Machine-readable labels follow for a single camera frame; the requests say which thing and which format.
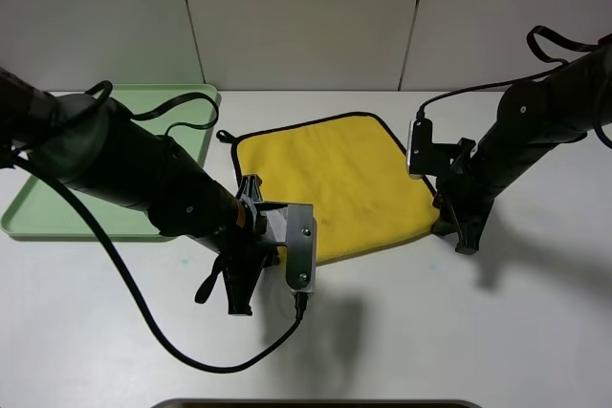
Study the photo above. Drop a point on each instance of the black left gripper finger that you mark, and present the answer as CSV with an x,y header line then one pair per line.
x,y
239,295

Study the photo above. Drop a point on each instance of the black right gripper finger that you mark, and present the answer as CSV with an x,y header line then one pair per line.
x,y
469,235
442,227

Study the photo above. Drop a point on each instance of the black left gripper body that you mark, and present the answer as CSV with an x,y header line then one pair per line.
x,y
254,246

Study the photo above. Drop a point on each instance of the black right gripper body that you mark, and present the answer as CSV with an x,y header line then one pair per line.
x,y
463,185

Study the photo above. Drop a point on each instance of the yellow towel with black trim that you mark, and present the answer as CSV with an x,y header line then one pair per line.
x,y
351,169

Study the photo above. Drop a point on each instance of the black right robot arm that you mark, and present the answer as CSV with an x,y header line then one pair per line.
x,y
532,119

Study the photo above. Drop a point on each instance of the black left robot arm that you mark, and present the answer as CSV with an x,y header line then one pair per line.
x,y
92,143

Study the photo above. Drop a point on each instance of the green plastic tray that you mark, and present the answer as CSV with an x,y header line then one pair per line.
x,y
37,213

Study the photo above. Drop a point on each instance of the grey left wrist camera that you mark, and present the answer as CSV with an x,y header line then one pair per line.
x,y
301,245

